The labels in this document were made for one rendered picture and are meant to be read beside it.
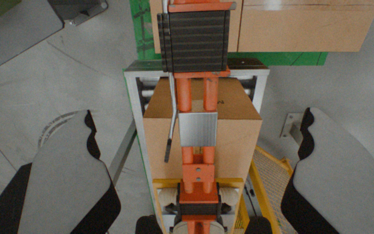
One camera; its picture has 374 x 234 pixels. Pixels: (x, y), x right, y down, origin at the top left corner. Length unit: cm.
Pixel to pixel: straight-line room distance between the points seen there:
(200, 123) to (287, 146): 193
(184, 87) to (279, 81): 149
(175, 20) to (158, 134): 47
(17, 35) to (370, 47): 218
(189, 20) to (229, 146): 53
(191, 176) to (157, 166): 40
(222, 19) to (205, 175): 27
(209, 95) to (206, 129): 6
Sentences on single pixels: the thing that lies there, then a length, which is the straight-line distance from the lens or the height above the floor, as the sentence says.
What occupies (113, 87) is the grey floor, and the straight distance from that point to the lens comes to 171.
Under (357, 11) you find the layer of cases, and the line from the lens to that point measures 116.
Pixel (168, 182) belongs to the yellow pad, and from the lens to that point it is 60.
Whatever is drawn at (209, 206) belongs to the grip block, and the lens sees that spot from 45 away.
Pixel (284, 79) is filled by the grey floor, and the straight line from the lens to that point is 173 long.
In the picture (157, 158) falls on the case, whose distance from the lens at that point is 72.
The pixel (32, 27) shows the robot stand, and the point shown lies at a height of 75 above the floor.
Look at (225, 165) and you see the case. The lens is 75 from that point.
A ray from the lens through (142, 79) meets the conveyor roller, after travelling 99.
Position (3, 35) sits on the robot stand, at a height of 75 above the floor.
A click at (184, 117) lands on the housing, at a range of 28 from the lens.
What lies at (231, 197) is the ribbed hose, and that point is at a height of 115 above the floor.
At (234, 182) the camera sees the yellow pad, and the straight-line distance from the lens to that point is 61.
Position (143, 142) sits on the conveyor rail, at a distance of 116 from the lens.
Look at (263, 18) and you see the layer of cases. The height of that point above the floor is 54.
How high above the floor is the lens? 144
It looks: 58 degrees down
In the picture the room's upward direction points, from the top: 178 degrees counter-clockwise
